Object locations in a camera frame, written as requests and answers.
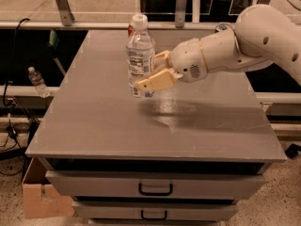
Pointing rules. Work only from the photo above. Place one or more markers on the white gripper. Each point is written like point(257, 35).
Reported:
point(187, 60)

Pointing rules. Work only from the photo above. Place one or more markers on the clear plastic water bottle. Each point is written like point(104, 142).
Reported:
point(139, 52)

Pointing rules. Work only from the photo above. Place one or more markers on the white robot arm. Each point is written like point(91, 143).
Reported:
point(261, 36)

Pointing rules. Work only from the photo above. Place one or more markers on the red coca-cola can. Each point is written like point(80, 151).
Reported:
point(130, 30)

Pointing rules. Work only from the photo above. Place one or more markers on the blue silver redbull can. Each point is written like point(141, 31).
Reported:
point(222, 27)

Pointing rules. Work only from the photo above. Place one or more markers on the small water bottle background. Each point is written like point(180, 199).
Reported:
point(38, 82)

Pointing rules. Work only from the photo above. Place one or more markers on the grey drawer cabinet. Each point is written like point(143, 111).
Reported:
point(215, 126)

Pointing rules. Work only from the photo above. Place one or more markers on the upper grey drawer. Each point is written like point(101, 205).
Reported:
point(154, 185)

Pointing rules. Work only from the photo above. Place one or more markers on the grey drawer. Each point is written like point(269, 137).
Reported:
point(154, 185)
point(150, 211)

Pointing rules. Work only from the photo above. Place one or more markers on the lower grey drawer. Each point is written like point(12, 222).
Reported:
point(150, 211)

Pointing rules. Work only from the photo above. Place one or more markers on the cardboard box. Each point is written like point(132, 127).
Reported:
point(41, 199)

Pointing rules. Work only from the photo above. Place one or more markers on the middle metal bracket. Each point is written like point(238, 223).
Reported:
point(180, 11)

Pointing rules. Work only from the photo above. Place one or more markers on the left metal bracket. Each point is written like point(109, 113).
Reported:
point(64, 9)

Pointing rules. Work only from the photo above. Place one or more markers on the green handled tool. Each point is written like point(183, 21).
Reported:
point(52, 46)

